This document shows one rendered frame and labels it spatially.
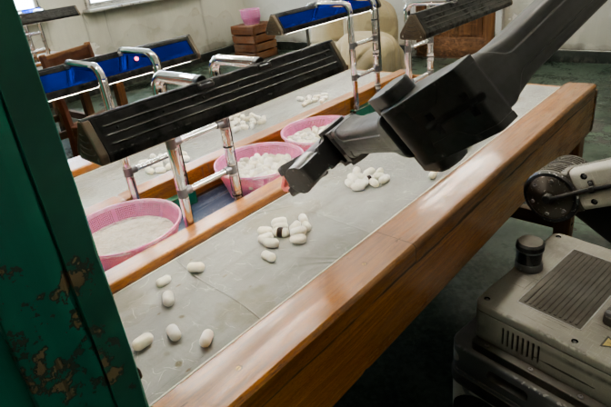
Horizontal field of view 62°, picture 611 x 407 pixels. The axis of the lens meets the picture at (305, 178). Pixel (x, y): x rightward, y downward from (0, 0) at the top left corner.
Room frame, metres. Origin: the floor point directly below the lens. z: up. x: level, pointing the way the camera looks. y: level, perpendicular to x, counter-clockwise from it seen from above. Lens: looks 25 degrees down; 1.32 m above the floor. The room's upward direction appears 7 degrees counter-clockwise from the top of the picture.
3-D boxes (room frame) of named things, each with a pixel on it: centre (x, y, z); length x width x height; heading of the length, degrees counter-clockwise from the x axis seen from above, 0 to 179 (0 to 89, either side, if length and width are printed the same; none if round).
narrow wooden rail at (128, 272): (1.37, -0.10, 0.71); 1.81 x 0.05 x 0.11; 135
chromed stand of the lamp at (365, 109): (2.01, -0.23, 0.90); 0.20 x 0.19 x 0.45; 135
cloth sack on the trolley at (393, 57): (4.31, -0.59, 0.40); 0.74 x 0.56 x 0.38; 139
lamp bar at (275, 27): (2.06, -0.17, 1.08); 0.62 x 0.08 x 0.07; 135
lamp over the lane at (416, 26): (1.67, -0.56, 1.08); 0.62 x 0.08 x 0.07; 135
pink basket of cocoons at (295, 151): (1.37, 0.13, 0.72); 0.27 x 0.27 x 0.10
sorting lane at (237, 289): (1.25, -0.23, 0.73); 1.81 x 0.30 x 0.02; 135
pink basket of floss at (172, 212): (1.06, 0.44, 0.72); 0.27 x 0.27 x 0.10
